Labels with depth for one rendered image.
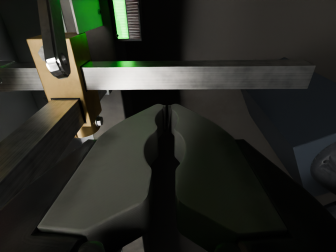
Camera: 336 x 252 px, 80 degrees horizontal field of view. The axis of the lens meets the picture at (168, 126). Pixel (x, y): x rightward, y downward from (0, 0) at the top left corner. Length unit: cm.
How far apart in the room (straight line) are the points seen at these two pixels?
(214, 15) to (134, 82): 85
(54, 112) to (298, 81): 30
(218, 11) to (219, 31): 9
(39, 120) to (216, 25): 95
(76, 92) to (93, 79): 3
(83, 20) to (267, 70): 24
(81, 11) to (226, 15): 86
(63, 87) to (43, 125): 7
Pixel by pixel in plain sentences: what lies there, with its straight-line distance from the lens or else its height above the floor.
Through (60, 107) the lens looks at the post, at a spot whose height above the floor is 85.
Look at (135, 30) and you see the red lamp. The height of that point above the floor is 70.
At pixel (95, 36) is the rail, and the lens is 39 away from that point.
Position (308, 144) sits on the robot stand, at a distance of 70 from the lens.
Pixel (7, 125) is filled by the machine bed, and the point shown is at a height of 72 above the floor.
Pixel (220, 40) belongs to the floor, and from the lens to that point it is 110.
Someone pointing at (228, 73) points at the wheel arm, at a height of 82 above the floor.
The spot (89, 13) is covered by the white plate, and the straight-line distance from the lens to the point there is 33.
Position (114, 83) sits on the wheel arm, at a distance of 27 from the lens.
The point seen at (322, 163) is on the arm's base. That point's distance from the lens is 73.
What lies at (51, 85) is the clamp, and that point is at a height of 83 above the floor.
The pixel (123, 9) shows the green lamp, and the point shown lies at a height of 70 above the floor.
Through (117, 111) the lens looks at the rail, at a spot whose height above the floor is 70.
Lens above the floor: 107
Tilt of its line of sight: 58 degrees down
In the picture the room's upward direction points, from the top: 178 degrees counter-clockwise
